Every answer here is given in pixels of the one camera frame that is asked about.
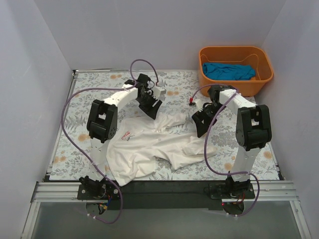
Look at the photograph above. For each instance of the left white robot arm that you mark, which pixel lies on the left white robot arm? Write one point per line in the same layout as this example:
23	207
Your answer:
102	126

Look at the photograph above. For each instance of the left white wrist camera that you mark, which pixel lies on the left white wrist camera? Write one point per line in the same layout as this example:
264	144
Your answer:
158	91

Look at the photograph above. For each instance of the orange plastic basket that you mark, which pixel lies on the orange plastic basket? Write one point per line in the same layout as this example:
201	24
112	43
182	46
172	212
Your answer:
241	55

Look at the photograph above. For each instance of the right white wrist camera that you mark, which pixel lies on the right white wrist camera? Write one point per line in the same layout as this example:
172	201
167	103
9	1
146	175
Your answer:
196	102

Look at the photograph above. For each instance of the white t shirt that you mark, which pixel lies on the white t shirt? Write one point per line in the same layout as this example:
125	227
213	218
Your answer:
133	151

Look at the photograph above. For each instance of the aluminium frame rail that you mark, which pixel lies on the aluminium frame rail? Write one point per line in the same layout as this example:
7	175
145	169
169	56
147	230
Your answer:
266	190

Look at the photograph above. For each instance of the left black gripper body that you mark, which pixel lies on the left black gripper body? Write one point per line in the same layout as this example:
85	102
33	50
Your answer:
147	100

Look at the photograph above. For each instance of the blue t shirt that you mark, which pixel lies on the blue t shirt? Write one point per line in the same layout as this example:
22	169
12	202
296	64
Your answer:
228	72

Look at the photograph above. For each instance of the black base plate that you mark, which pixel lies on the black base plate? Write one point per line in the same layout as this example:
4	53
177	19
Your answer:
162	194

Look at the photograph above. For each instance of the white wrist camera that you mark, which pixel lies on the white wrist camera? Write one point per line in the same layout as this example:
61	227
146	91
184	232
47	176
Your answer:
158	91
196	102

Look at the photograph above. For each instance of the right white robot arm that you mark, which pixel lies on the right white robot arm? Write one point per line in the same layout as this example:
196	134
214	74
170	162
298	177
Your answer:
253	132

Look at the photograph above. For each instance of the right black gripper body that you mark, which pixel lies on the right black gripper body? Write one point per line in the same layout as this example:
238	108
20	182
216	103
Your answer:
208	113

